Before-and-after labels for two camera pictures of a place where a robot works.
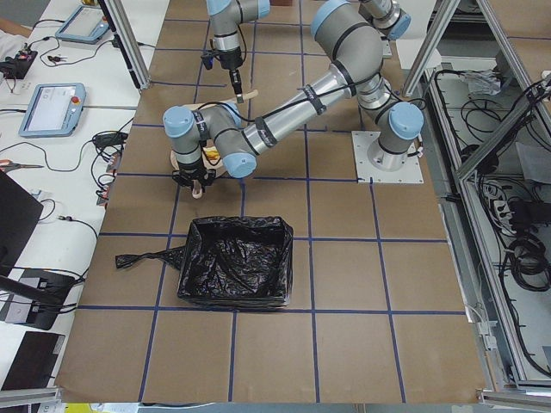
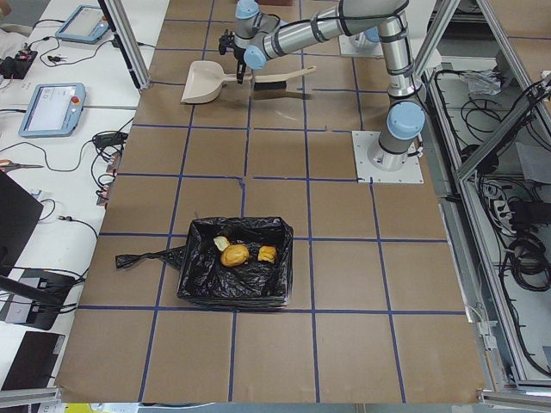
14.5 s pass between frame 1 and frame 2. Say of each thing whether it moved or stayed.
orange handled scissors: stayed
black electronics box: stayed
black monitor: stayed
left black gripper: moved
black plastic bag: stayed
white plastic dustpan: moved
